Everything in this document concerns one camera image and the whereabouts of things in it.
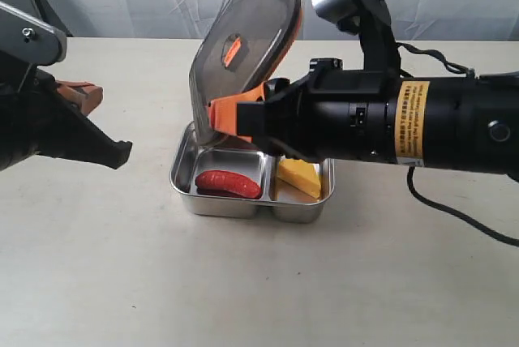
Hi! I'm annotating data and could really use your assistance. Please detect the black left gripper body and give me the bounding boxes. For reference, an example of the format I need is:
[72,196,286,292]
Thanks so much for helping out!
[1,53,132,170]

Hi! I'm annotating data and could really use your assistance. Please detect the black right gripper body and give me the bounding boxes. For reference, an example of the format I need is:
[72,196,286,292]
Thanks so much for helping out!
[237,58,392,163]

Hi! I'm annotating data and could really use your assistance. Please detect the yellow toy cheese wedge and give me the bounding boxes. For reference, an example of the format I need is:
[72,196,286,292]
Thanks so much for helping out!
[277,158,322,199]

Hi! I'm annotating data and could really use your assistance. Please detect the red toy sausage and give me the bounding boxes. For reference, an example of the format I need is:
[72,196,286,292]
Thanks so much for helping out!
[195,170,263,199]

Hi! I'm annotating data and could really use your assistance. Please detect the dark transparent lid orange seal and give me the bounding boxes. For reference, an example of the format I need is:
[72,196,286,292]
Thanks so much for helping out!
[189,0,302,146]

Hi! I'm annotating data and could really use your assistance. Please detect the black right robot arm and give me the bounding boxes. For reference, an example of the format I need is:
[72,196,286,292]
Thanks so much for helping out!
[208,58,518,178]

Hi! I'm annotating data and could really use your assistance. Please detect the steel two-compartment lunch box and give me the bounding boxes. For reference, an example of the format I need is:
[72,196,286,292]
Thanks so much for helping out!
[169,122,335,224]

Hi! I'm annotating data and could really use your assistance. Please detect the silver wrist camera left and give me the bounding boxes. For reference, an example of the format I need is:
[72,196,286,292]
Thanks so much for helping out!
[1,2,67,66]

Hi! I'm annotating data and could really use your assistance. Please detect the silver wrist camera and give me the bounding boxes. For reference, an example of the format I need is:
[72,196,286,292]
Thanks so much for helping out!
[311,0,401,75]
[1,2,67,66]

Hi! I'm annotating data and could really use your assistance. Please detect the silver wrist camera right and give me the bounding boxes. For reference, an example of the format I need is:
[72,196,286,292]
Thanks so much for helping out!
[311,0,401,75]

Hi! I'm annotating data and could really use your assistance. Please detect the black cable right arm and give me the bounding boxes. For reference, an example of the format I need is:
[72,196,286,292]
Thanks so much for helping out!
[397,41,519,247]

